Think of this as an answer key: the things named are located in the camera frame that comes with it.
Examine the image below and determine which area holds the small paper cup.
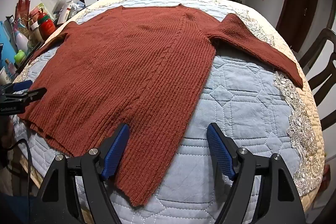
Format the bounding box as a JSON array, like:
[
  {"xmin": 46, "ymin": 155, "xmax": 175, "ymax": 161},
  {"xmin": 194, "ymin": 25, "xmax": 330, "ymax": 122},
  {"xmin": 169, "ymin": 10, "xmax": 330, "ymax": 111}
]
[{"xmin": 0, "ymin": 67, "xmax": 11, "ymax": 85}]

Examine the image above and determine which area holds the red gift bag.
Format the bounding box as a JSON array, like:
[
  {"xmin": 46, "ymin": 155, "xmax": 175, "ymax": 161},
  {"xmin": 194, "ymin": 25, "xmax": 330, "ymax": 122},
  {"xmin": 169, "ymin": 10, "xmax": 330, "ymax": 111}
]
[{"xmin": 15, "ymin": 0, "xmax": 30, "ymax": 28}]

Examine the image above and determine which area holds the dark wooden door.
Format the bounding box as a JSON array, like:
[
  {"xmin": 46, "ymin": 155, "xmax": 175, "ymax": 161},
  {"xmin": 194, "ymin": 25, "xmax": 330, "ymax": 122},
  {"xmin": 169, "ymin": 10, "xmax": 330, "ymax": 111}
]
[{"xmin": 276, "ymin": 0, "xmax": 318, "ymax": 52}]

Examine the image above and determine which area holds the quilted blue beige table cover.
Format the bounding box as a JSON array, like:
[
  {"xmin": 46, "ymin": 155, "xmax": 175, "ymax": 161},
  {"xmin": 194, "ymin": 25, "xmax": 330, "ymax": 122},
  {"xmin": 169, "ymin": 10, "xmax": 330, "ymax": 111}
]
[{"xmin": 12, "ymin": 0, "xmax": 324, "ymax": 223}]

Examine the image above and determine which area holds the rust red knit sweater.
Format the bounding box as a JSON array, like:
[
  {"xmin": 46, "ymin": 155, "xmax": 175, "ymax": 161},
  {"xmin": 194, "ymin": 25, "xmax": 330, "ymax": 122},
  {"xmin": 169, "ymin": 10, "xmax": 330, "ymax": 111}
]
[{"xmin": 20, "ymin": 5, "xmax": 303, "ymax": 206}]

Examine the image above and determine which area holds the black cable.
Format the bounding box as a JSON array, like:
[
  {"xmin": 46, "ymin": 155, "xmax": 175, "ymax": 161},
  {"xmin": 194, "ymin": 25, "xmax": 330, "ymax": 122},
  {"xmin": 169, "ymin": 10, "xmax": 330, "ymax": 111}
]
[{"xmin": 4, "ymin": 138, "xmax": 34, "ymax": 214}]

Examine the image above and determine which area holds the green frog cup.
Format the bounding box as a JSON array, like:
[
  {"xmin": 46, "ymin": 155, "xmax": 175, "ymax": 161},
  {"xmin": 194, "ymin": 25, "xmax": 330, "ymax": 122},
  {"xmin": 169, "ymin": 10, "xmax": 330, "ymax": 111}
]
[{"xmin": 14, "ymin": 50, "xmax": 26, "ymax": 67}]

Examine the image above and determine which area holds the red reindeer bottle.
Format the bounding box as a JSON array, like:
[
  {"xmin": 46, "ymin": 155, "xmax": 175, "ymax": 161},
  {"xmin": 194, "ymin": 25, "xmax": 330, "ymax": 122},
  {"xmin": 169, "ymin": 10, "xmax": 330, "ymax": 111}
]
[{"xmin": 38, "ymin": 11, "xmax": 56, "ymax": 41}]

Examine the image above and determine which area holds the dark wooden chair right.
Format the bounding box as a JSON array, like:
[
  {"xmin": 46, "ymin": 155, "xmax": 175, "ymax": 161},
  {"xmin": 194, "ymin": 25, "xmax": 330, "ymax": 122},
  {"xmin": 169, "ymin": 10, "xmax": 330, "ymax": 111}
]
[{"xmin": 299, "ymin": 28, "xmax": 335, "ymax": 131}]

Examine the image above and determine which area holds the white spray bottle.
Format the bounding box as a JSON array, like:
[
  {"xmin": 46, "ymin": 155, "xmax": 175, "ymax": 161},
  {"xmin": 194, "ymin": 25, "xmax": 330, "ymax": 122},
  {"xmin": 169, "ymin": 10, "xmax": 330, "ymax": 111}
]
[{"xmin": 13, "ymin": 26, "xmax": 29, "ymax": 54}]

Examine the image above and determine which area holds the blue thermos jug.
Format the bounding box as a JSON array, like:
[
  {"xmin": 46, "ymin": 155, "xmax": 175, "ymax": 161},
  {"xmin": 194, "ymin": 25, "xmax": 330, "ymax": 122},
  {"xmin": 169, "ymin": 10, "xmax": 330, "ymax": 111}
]
[{"xmin": 0, "ymin": 21, "xmax": 17, "ymax": 68}]

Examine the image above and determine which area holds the white medicine box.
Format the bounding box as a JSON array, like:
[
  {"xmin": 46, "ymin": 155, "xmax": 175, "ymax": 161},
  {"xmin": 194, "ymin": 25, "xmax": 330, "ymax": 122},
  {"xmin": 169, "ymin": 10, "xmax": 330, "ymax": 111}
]
[{"xmin": 57, "ymin": 1, "xmax": 74, "ymax": 25}]

